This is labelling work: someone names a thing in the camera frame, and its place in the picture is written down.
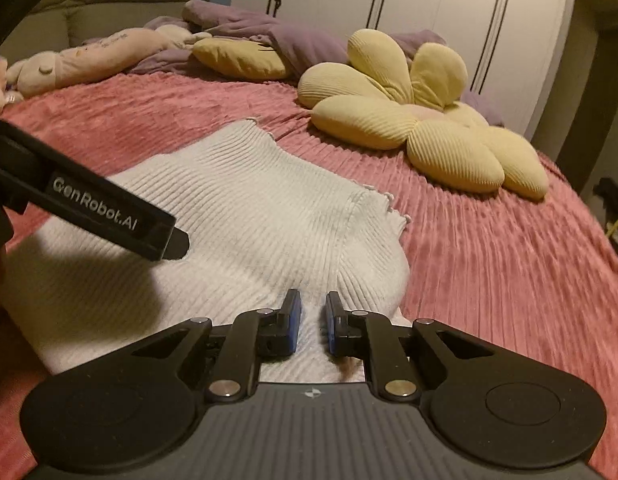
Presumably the pink plush bed blanket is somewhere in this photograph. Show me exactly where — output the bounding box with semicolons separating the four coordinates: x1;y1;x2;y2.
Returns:
0;67;618;480

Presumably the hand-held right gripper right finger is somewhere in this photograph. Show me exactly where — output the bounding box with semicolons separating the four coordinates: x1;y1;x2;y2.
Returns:
324;290;495;402

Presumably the white ribbed knit sweater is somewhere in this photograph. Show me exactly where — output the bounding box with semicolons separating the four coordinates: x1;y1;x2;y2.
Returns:
1;117;413;387

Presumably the white wardrobe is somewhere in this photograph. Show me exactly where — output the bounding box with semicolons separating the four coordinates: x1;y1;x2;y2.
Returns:
231;0;581;137

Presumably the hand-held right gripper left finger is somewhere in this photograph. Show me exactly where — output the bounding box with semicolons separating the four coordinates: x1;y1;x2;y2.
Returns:
131;288;303;404

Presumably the small yellow pillow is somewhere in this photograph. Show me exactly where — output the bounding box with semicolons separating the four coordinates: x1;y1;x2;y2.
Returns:
191;35;291;82

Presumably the long pink plush toy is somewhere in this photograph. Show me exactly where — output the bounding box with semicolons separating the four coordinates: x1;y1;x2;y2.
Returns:
4;24;213;100

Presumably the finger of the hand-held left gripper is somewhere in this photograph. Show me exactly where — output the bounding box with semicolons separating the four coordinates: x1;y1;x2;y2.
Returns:
161;226;191;262

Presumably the dark floor item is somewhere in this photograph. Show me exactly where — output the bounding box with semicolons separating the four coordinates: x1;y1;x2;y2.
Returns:
593;175;618;221

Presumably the purple duvet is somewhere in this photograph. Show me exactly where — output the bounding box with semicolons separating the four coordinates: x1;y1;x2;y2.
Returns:
131;0;506;129

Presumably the yellow flower-shaped pillow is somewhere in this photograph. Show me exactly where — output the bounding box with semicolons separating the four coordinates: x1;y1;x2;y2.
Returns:
296;28;549;200

